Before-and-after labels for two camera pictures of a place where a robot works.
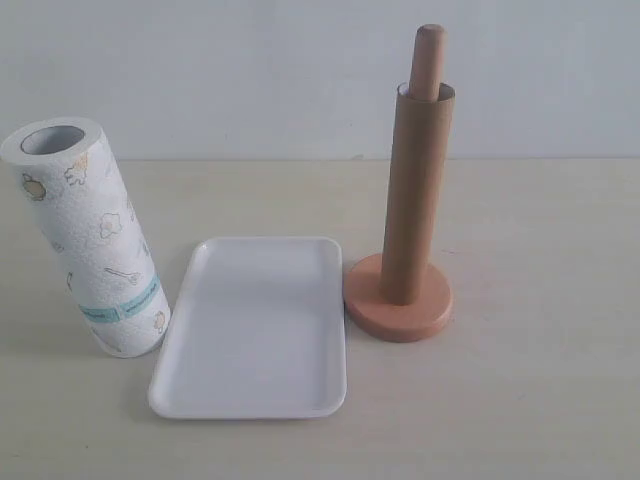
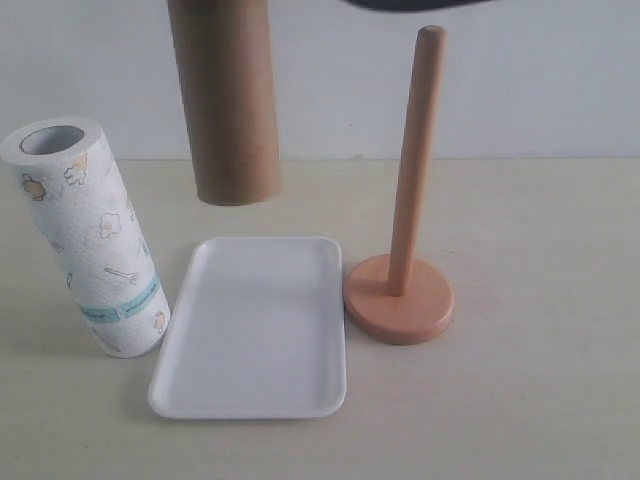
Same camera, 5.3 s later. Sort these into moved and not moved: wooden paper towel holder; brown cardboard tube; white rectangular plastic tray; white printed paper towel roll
Moved: brown cardboard tube
Not moved: white rectangular plastic tray; wooden paper towel holder; white printed paper towel roll
